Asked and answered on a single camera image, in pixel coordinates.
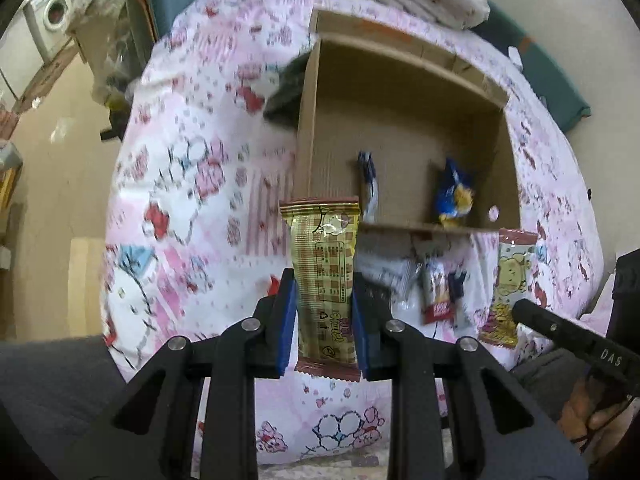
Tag person's left leg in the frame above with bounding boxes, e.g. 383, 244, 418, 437
0, 337, 131, 480

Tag yellow checkered bear snack packet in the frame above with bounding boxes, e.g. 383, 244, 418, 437
477, 227, 541, 350
279, 196, 362, 383

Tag person's right hand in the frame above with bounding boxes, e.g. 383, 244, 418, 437
557, 375, 636, 466

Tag blue and yellow chip bag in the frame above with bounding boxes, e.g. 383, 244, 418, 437
432, 157, 476, 231

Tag brown cardboard box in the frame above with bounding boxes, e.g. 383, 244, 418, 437
295, 8, 523, 236

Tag light wooden board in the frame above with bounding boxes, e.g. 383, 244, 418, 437
70, 237, 106, 336

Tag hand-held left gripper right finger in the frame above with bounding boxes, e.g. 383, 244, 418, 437
351, 272, 588, 480

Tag pile of clear plastic bags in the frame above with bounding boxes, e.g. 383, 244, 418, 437
70, 0, 151, 111

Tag white cartoon snack packet red base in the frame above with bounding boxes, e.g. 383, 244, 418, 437
420, 260, 457, 326

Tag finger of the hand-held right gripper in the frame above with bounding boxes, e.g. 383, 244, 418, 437
511, 299, 633, 386

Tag person's leg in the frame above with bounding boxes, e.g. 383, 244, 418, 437
510, 347, 593, 411
0, 337, 131, 480

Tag white washing machine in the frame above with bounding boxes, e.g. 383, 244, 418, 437
25, 0, 73, 61

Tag person's right leg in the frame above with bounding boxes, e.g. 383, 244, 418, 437
510, 347, 593, 411

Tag pink cartoon printed blanket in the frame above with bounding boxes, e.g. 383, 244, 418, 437
100, 0, 603, 466

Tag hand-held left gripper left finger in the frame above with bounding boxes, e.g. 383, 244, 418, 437
60, 269, 301, 480

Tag navy and white snack packet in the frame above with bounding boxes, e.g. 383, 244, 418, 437
356, 151, 381, 223

